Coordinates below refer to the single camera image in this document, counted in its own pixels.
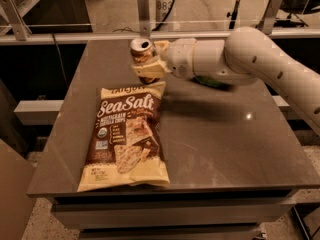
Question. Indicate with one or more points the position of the right metal rail bracket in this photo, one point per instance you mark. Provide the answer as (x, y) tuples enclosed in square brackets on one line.
[(268, 19)]

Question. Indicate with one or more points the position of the brown sea salt chip bag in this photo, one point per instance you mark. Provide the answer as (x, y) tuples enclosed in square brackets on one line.
[(125, 146)]

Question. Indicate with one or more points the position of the metal rail bracket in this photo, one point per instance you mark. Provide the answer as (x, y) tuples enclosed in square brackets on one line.
[(12, 16), (268, 19), (144, 17)]

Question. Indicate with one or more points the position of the middle metal rail bracket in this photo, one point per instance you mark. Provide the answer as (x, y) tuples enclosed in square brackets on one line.
[(144, 17)]

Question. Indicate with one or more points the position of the green chip bag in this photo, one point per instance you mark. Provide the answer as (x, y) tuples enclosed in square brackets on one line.
[(204, 80)]

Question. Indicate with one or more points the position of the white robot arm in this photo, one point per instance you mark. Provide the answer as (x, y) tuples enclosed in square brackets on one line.
[(245, 56)]

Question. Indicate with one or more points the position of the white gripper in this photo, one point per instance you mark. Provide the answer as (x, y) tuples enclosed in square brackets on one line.
[(181, 56)]

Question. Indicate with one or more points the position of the orange soda can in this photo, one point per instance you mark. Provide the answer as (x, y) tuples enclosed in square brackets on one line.
[(142, 49)]

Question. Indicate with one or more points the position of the left metal rail bracket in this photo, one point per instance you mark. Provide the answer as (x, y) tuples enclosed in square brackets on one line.
[(12, 16)]

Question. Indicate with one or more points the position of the grey table drawer unit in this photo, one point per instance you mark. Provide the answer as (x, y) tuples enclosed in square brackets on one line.
[(170, 216)]

